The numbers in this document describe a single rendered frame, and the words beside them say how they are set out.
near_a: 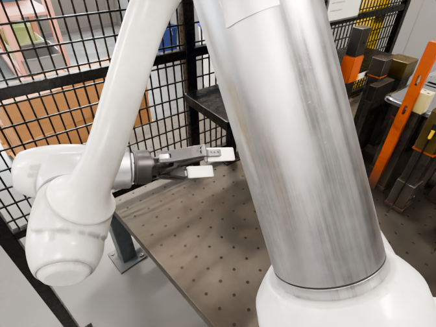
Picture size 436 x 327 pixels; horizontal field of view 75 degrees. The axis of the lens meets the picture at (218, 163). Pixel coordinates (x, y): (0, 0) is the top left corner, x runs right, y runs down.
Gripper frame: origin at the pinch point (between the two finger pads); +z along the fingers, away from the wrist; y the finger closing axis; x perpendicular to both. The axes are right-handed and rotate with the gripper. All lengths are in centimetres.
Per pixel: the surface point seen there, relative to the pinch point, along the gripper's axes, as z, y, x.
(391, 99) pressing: 61, -7, -16
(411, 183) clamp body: 61, -4, 11
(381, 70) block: 65, -5, -30
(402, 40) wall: 213, 61, -118
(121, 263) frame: -17, 112, 21
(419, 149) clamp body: 57, -12, 2
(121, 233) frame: -17, 93, 7
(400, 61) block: 75, -6, -33
